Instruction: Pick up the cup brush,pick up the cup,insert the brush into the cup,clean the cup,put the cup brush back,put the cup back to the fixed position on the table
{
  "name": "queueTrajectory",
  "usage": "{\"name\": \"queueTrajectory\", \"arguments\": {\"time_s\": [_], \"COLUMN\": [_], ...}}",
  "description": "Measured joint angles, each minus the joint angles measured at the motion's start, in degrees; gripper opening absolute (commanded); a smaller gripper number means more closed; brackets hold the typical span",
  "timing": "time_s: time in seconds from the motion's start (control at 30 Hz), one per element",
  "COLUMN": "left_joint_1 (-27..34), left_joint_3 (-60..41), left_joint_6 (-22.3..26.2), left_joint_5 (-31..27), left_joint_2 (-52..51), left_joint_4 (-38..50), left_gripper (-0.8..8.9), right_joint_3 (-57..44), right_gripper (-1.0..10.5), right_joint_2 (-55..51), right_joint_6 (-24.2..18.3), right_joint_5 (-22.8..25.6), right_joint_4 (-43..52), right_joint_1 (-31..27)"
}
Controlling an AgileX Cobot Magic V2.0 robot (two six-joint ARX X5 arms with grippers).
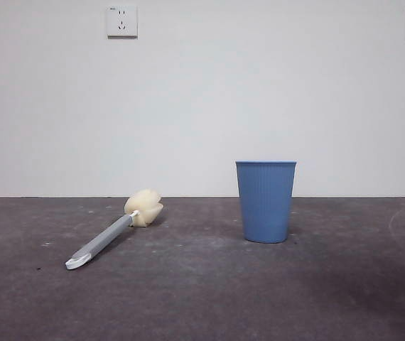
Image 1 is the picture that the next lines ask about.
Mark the blue ribbed plastic cup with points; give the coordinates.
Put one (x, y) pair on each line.
(266, 202)

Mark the white wall socket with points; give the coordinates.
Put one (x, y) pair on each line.
(122, 22)

